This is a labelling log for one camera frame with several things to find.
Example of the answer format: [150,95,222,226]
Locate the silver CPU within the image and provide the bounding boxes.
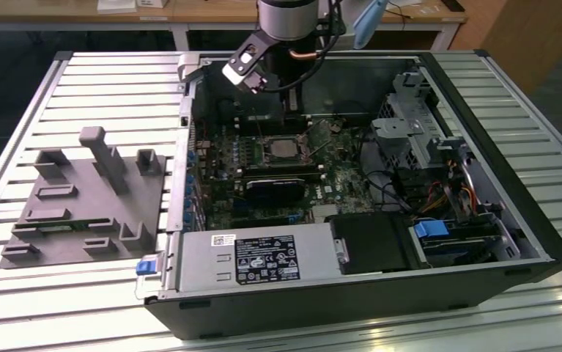
[267,139,300,157]

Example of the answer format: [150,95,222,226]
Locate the black RAM slot bank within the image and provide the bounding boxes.
[286,114,311,133]
[244,164,322,176]

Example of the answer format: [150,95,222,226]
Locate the CPU socket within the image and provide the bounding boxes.
[256,134,311,164]

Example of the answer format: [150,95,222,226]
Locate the grey metal drive cage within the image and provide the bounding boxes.
[371,72,463,172]

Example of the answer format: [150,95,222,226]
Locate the green motherboard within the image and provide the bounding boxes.
[195,115,378,230]

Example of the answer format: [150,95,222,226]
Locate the black graphics card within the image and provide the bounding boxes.
[244,176,307,205]

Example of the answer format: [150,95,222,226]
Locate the silver chipset heatsink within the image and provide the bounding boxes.
[312,205,342,221]

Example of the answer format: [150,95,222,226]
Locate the black optical drive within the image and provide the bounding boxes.
[327,212,422,276]

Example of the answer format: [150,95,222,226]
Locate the wooden desk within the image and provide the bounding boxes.
[0,0,468,51]

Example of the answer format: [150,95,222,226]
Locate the wooden cabinet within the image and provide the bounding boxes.
[450,0,562,92]

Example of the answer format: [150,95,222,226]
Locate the hard disk in blue carrier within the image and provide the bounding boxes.
[411,219,506,268]

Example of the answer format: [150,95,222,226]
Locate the silver power supply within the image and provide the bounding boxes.
[160,221,348,294]

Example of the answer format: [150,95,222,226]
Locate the grey parts rack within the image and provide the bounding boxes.
[0,126,170,271]

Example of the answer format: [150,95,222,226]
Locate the blue case latch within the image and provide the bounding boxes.
[135,259,159,276]

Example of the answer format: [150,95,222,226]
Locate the black PC case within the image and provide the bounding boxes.
[143,49,562,340]

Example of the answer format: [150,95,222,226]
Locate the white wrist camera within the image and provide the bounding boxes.
[222,32,271,95]

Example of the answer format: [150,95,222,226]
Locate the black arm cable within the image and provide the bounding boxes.
[260,0,347,92]

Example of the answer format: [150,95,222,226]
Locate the black data cable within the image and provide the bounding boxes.
[363,169,415,214]

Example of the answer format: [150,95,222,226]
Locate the yellow red power wires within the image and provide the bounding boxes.
[420,181,478,217]

